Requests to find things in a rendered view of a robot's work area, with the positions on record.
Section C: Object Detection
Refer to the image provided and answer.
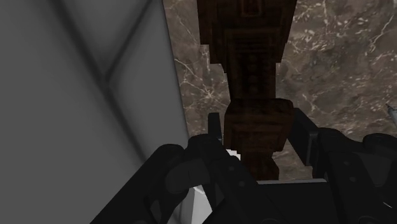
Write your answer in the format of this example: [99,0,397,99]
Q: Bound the dark brown carved wooden figure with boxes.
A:
[197,0,298,181]

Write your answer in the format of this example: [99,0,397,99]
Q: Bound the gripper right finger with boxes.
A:
[288,108,397,224]

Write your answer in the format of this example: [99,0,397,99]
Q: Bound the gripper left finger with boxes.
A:
[90,112,258,224]

